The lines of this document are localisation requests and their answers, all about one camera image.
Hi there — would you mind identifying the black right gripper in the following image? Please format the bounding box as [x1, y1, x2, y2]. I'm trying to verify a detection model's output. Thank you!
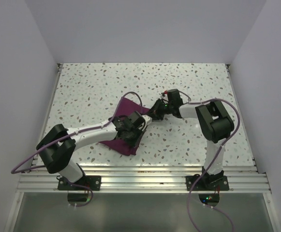
[147, 98, 174, 121]

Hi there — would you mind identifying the purple cloth mat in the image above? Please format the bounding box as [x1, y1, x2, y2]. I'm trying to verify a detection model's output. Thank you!
[100, 98, 149, 156]

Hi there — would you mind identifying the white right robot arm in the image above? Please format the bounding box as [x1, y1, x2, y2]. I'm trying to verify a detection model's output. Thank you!
[147, 89, 237, 190]

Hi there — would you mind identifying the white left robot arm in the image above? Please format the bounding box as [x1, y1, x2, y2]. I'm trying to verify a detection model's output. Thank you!
[36, 111, 152, 190]

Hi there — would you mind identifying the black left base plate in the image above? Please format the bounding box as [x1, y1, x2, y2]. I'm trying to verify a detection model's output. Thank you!
[56, 175, 102, 191]

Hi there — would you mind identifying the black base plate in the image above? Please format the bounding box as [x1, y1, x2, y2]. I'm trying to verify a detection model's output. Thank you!
[56, 175, 102, 191]
[185, 171, 230, 191]

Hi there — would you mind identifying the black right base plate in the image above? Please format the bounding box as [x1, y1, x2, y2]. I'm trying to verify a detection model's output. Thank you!
[185, 171, 230, 191]

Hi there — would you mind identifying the aluminium rail frame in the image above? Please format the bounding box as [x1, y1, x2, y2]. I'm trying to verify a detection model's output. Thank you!
[11, 63, 276, 232]

